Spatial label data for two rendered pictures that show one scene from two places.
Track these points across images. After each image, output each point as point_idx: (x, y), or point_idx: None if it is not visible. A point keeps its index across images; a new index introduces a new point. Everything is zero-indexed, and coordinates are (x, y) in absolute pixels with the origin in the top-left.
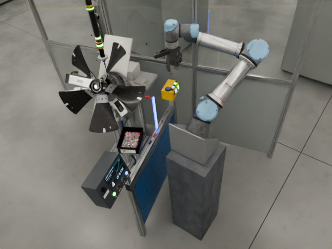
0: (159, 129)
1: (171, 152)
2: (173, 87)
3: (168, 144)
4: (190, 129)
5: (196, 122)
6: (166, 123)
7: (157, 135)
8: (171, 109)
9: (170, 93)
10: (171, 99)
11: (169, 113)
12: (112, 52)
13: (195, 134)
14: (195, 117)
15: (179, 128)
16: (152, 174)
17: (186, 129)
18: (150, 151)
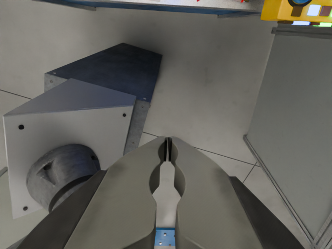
0: (172, 1)
1: (62, 81)
2: (308, 14)
3: (206, 9)
4: (28, 179)
5: (44, 202)
6: (210, 8)
7: (152, 3)
8: (254, 10)
9: (276, 10)
10: (264, 14)
11: (238, 9)
12: None
13: (27, 190)
14: (53, 201)
15: (6, 155)
16: (126, 4)
17: (40, 158)
18: (104, 1)
